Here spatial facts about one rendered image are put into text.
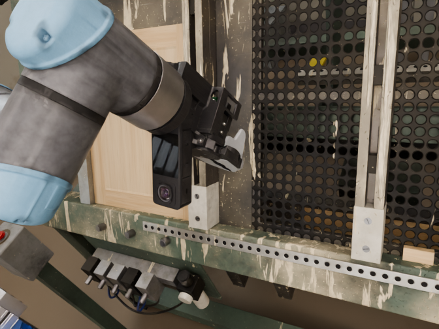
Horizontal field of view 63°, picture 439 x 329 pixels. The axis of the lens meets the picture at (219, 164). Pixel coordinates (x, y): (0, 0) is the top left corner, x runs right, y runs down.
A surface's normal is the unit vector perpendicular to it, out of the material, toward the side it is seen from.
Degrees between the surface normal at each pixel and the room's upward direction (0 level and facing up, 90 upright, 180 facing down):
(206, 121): 27
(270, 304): 0
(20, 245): 90
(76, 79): 68
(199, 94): 90
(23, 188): 73
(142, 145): 54
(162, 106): 103
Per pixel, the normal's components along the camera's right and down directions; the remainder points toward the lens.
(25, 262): 0.88, 0.08
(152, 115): 0.38, 0.78
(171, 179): -0.53, 0.20
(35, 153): 0.40, 0.13
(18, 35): -0.47, -0.30
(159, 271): -0.29, -0.70
